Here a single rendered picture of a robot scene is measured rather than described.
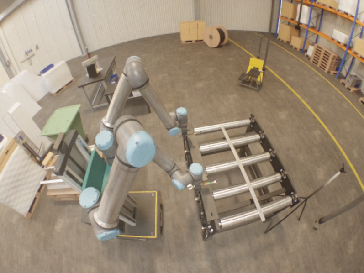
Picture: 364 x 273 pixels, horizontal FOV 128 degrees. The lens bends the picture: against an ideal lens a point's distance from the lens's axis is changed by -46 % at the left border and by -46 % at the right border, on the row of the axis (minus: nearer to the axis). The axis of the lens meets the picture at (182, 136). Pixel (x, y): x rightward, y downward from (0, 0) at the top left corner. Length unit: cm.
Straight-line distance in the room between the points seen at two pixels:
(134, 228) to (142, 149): 178
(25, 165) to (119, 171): 320
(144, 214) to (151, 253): 61
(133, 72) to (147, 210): 175
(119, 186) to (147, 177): 214
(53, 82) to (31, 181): 455
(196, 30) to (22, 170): 829
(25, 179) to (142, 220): 257
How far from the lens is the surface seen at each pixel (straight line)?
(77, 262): 307
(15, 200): 384
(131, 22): 1096
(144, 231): 220
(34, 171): 384
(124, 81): 114
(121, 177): 65
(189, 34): 841
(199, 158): 148
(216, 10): 1157
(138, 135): 55
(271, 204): 173
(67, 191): 308
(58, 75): 741
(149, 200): 229
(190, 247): 242
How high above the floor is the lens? 242
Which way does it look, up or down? 49 degrees down
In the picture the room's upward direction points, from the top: 7 degrees counter-clockwise
